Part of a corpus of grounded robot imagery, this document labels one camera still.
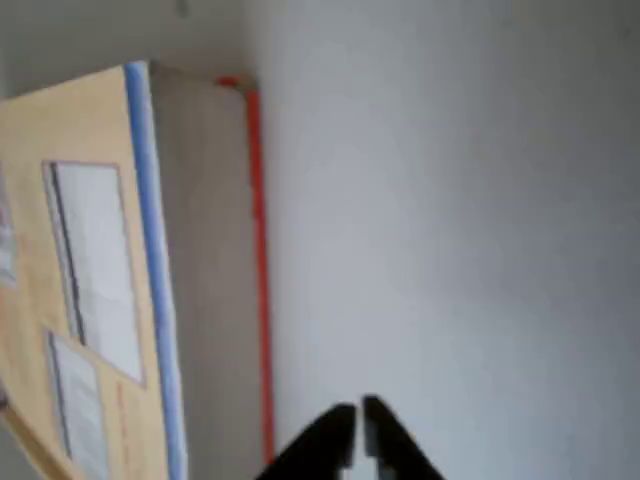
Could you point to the red hardcover book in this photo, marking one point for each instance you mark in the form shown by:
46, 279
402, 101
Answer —
200, 250

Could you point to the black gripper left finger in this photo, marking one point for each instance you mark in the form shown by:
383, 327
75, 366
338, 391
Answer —
322, 445

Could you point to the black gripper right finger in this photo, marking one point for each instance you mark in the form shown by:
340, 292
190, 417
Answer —
395, 450

